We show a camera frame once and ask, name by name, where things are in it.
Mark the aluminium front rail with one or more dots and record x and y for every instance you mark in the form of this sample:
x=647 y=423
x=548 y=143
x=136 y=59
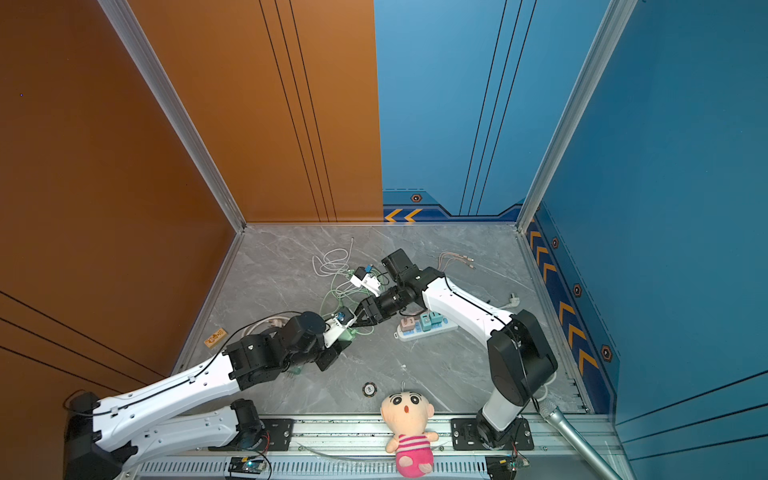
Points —
x=352 y=446

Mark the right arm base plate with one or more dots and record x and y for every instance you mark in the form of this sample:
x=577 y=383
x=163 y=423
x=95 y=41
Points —
x=468 y=433

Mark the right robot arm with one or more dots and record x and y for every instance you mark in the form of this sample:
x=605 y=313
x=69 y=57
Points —
x=521 y=359

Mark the pink charger adapter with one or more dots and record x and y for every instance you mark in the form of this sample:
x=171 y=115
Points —
x=408 y=325

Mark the left green circuit board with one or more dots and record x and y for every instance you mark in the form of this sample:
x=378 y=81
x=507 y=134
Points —
x=248 y=467

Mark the green circuit board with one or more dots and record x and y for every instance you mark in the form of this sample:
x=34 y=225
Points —
x=248 y=467
x=505 y=467

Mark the black poker chip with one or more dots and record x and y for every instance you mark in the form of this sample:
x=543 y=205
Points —
x=369 y=390

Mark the white blue power strip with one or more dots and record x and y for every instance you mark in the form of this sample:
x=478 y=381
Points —
x=445 y=327

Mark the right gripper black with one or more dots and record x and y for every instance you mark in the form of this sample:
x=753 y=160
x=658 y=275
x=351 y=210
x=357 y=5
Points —
x=372 y=307

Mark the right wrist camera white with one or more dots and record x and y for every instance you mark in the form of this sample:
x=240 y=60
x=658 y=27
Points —
x=365 y=278

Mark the small wooden block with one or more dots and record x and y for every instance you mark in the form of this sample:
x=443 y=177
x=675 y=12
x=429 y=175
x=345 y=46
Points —
x=215 y=338

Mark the right green circuit board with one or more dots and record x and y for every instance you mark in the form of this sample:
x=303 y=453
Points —
x=505 y=467

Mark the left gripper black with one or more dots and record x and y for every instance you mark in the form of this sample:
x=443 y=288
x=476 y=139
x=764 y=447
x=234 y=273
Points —
x=329 y=362

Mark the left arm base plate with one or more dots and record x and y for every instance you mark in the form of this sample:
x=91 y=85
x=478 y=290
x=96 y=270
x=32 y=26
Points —
x=276 y=435

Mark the light green charger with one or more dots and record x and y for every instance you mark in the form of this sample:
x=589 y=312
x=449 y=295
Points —
x=361 y=330

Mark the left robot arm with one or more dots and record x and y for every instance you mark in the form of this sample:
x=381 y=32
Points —
x=106 y=436

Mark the plush doll pink dress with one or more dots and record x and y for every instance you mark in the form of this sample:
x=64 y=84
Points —
x=406 y=414

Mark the teal charger with black cable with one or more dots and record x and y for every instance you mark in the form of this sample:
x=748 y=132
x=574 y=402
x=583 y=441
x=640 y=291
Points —
x=435 y=318

